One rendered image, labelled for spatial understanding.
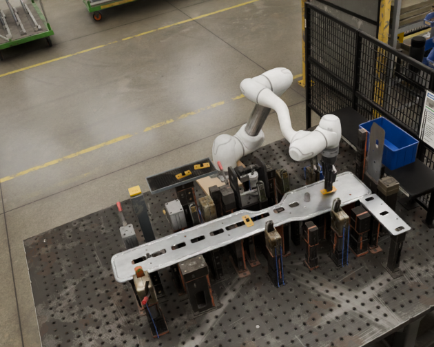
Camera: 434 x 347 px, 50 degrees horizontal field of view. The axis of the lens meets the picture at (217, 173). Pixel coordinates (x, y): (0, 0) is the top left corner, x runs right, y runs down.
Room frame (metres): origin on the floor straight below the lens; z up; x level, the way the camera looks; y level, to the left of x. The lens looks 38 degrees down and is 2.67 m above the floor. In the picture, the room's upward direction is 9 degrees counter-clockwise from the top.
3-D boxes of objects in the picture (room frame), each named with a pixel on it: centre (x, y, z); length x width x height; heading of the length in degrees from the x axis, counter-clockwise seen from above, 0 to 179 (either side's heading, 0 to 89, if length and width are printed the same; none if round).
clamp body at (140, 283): (1.38, 0.41, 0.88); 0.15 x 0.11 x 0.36; 14
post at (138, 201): (1.91, 0.44, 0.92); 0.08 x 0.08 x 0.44; 14
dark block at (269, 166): (1.97, -0.28, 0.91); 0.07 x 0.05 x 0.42; 14
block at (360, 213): (1.66, -0.69, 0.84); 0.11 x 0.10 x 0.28; 14
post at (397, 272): (1.49, -0.81, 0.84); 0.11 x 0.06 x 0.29; 14
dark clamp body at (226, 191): (1.89, -0.04, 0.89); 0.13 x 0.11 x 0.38; 14
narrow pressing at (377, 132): (1.88, -0.83, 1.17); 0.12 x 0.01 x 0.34; 14
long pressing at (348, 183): (1.70, -0.10, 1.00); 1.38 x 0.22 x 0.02; 104
